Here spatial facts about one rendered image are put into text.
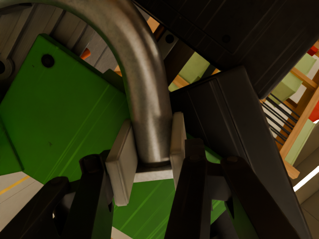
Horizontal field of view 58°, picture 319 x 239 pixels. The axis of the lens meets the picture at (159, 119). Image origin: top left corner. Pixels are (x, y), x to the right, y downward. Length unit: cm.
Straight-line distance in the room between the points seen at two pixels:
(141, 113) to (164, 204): 10
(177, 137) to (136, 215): 13
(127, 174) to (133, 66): 7
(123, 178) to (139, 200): 10
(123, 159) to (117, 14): 9
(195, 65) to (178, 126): 291
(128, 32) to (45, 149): 13
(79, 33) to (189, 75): 278
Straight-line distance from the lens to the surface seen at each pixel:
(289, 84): 351
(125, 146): 18
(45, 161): 27
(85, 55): 69
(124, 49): 19
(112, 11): 19
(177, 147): 16
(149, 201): 27
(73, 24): 25
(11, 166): 28
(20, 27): 26
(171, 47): 34
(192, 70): 304
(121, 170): 16
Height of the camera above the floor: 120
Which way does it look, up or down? 5 degrees down
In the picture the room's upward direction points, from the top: 129 degrees clockwise
